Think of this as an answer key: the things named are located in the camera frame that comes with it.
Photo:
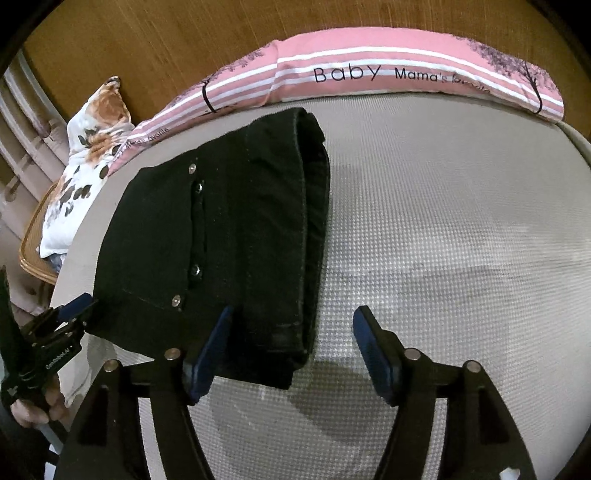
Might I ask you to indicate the white slatted frame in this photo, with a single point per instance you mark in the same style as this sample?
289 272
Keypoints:
23 129

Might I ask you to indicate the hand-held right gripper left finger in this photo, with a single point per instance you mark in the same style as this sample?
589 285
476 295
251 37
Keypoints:
210 357

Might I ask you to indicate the person's left hand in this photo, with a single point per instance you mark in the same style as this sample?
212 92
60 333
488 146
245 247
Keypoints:
39 410

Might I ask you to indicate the floral pillow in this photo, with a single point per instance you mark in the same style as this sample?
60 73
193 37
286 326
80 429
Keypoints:
87 152

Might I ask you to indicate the wicker chair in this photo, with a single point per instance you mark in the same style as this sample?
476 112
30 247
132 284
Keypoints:
32 249

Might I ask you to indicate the beige bed mattress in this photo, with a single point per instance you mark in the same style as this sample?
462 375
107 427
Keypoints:
438 230

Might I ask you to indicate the pink striped baby pillow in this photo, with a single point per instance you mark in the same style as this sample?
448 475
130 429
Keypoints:
184 37

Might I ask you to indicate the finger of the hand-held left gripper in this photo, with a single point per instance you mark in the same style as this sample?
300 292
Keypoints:
69 326
78 304

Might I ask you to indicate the black pants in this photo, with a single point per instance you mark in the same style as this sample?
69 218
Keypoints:
152 240

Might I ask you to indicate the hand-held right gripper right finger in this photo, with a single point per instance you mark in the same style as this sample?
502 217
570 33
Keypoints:
369 353

